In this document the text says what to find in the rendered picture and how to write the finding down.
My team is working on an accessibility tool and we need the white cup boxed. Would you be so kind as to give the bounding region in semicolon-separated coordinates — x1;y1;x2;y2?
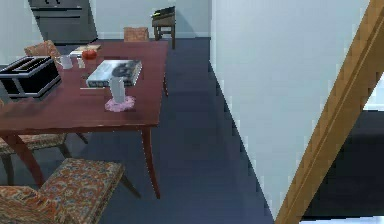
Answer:
109;76;127;104

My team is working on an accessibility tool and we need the pink doily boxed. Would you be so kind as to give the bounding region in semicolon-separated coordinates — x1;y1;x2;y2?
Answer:
104;95;137;113

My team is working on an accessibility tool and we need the grey book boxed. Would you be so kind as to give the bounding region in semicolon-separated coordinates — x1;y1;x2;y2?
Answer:
85;59;143;89

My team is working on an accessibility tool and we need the dark brown side table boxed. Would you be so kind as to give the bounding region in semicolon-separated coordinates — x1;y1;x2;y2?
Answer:
151;5;177;50

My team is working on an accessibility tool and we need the patterned orange chair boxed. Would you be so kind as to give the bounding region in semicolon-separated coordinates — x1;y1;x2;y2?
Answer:
0;98;89;186
23;39;62;58
123;26;150;43
0;157;141;224

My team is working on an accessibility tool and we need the dark red wooden table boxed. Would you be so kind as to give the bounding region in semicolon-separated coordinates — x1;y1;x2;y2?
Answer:
0;39;170;200

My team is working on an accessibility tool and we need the white plate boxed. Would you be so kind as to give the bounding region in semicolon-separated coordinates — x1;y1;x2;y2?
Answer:
69;44;102;57

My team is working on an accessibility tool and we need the white mug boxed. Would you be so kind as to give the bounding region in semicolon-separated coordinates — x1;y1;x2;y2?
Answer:
58;54;74;70

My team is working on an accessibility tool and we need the black toaster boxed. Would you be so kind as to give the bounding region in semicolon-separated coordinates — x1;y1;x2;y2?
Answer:
0;55;62;100

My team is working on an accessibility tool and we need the brown wooden door frame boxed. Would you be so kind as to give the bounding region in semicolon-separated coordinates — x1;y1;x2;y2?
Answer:
274;0;384;224

